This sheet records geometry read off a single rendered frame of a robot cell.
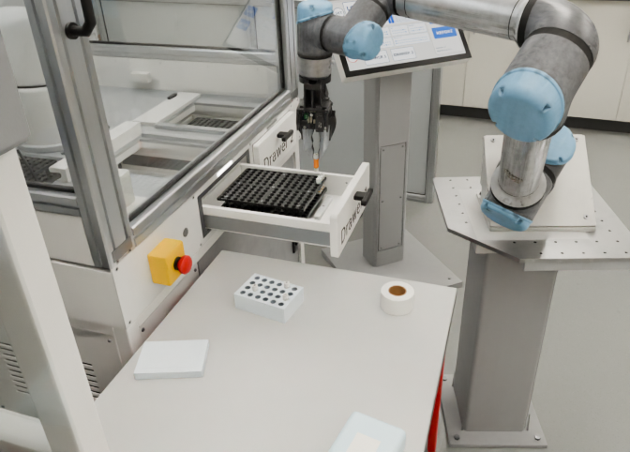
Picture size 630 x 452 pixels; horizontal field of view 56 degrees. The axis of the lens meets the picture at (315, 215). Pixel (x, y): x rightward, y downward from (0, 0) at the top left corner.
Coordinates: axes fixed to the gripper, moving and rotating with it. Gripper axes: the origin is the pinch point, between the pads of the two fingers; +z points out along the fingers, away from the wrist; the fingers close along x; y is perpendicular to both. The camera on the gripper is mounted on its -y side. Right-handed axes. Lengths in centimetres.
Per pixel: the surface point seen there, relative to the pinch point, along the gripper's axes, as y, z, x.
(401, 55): -84, 1, 20
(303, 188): 3.0, 8.7, -2.9
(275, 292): 31.7, 17.9, -4.7
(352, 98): -168, 51, -4
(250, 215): 14.9, 9.7, -13.4
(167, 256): 36.0, 7.3, -25.6
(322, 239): 18.5, 12.5, 3.9
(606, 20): -265, 29, 145
